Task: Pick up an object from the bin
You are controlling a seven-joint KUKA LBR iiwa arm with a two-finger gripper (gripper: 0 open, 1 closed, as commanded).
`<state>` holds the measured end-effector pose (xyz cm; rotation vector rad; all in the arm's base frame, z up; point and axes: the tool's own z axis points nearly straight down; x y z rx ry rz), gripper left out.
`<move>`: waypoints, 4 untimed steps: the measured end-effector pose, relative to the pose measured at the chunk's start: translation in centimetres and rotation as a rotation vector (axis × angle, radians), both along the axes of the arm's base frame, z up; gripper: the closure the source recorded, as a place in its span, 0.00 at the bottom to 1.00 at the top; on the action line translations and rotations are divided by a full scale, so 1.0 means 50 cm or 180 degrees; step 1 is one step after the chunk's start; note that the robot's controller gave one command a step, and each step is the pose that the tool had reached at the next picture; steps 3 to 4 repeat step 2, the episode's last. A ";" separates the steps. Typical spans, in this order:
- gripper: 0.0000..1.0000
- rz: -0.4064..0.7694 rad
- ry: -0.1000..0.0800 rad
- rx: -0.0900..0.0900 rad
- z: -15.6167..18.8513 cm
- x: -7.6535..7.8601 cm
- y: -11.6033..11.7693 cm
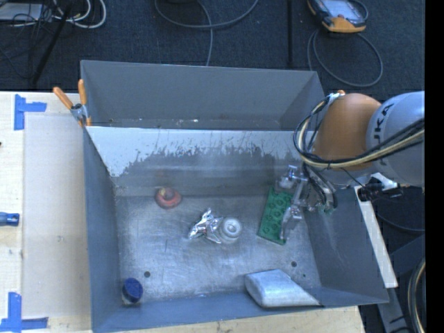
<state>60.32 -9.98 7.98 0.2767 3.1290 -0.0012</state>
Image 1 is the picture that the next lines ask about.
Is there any red and yellow round toy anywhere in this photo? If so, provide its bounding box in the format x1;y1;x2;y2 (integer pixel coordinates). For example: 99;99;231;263
154;186;183;210

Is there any grey metal bin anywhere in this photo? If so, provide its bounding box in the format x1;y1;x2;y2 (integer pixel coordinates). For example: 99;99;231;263
79;60;399;333

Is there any black cylinder on white bracket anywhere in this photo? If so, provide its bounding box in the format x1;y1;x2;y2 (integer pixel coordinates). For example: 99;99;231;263
354;172;405;203

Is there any crumpled silver foil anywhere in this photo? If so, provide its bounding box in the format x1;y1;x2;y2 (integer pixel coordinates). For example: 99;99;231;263
187;207;225;244

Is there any dark green flat block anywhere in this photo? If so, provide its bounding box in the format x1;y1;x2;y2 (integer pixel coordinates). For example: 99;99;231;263
257;185;296;246

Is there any blue round cap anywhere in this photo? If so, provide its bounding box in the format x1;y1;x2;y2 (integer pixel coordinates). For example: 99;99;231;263
121;277;144;307

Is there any white ribbed round knob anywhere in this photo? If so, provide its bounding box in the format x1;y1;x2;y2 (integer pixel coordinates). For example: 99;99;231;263
217;216;244;245

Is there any pale wood flat board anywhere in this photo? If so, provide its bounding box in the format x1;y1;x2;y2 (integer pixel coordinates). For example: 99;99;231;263
21;111;92;321

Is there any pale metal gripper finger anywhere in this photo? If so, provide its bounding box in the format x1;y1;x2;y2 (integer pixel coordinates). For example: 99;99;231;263
277;164;308;191
279;205;303;241

